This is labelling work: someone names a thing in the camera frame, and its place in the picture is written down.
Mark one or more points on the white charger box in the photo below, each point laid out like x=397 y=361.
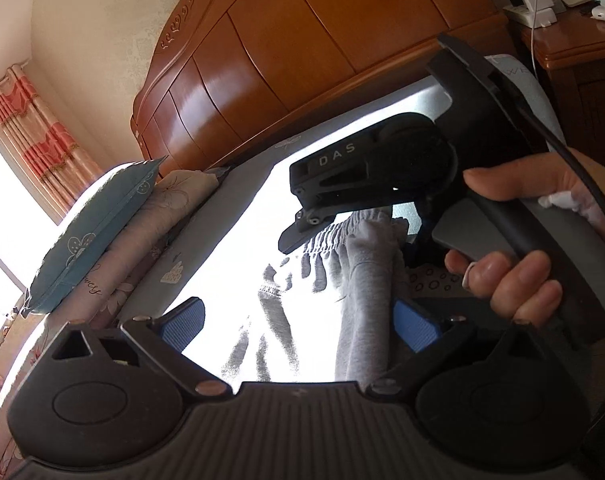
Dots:
x=532 y=2

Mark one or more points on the wooden nightstand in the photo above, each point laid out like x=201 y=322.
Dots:
x=582 y=60

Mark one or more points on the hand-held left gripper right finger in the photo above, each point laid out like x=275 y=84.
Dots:
x=415 y=327

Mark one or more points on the window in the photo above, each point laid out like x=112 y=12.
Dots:
x=2 y=200

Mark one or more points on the white earbuds case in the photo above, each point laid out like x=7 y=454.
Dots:
x=602 y=12

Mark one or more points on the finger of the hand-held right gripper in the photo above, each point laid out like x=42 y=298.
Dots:
x=332 y=162

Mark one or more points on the person's right hand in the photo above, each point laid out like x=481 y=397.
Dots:
x=522 y=175

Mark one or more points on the pink floral folded quilt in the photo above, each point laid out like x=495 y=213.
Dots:
x=147 y=230

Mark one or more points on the red patterned curtain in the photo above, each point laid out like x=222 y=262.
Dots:
x=37 y=125

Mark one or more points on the grey sweatpants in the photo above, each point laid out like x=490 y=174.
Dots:
x=367 y=280

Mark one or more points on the teal pillow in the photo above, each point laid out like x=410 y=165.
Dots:
x=92 y=230

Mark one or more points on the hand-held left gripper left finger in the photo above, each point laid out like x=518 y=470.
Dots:
x=182 y=325

